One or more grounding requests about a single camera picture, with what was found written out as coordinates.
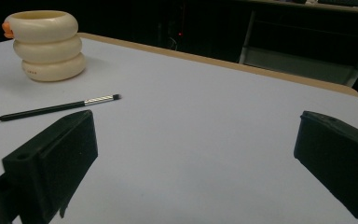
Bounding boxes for cream ringed pen holder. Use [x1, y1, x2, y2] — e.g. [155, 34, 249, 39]
[2, 9, 88, 83]

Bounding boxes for white table mat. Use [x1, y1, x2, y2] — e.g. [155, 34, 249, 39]
[0, 36, 358, 224]

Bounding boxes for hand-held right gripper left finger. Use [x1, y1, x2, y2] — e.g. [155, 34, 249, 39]
[1, 109, 99, 224]

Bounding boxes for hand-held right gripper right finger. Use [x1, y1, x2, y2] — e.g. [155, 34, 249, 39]
[293, 110, 358, 224]

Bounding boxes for white metal desk frame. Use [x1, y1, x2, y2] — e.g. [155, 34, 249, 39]
[238, 0, 358, 88]

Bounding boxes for black makeup brush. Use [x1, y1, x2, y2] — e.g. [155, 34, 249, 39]
[0, 93, 122, 122]

